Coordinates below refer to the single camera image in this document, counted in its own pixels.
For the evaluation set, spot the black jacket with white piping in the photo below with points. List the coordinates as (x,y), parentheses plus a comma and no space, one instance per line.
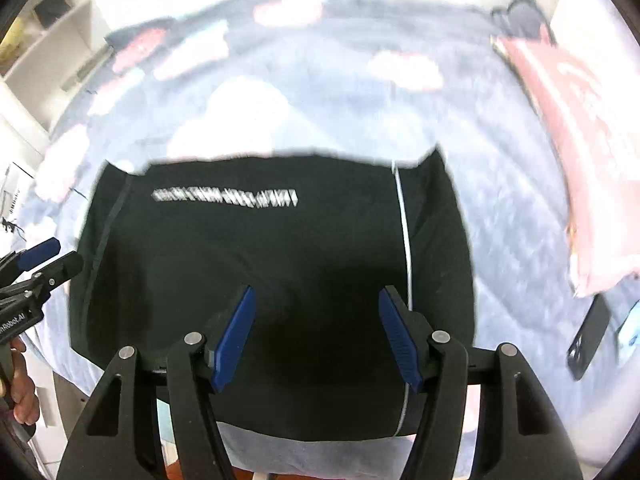
(250,260)

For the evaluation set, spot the white shelf unit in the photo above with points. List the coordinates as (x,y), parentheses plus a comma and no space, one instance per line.
(55,45)

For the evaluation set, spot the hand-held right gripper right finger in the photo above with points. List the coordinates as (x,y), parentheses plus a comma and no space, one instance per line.
(400,340)

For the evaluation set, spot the grey pillow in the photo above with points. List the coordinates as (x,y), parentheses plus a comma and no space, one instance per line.
(522,17)

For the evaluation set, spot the pink pillow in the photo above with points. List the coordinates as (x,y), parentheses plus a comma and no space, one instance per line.
(590,125)

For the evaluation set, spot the light blue packet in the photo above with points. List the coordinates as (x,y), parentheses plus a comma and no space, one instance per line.
(631,330)

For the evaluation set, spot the grey blanket with pink print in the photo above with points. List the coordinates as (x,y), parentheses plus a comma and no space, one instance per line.
(325,100)

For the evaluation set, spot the black smartphone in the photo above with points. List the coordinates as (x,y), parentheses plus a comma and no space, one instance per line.
(589,337)

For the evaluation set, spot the person's left hand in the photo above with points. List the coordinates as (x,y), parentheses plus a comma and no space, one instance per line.
(26,390)

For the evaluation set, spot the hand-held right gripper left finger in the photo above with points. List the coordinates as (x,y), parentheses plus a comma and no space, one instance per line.
(232,340)

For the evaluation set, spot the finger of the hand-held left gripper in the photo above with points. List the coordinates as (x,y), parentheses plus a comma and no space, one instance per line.
(60,267)
(40,252)

